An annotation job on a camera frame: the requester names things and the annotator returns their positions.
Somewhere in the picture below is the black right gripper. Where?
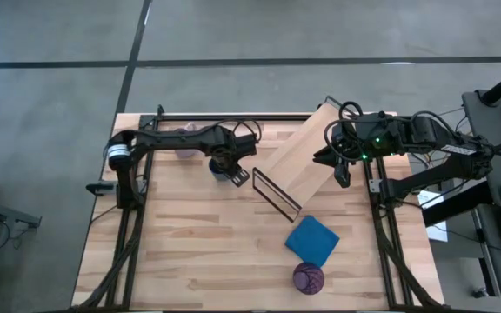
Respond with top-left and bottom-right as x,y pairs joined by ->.
312,142 -> 357,170

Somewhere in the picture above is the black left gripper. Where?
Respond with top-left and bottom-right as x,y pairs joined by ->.
209,146 -> 244,179

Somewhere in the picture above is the dark blue mug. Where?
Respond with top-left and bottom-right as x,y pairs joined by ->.
208,158 -> 232,183

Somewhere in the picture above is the lavender mug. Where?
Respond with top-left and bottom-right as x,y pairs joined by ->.
173,122 -> 202,160

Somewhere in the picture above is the blue folded cloth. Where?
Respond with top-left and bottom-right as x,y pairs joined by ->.
284,214 -> 341,269

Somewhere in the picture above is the purple ball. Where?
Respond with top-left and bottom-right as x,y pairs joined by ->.
292,261 -> 326,296

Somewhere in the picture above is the white paper sheet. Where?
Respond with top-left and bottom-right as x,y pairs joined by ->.
417,189 -> 450,243

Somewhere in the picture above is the black flat bar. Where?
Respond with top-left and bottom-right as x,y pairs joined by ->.
421,179 -> 495,228

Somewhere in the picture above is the dark grey side desk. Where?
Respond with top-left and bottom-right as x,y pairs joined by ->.
461,88 -> 501,313

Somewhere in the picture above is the grey metal desk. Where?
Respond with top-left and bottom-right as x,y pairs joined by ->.
0,194 -> 43,313

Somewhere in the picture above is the black metal table frame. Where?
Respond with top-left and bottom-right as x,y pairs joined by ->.
75,103 -> 435,312

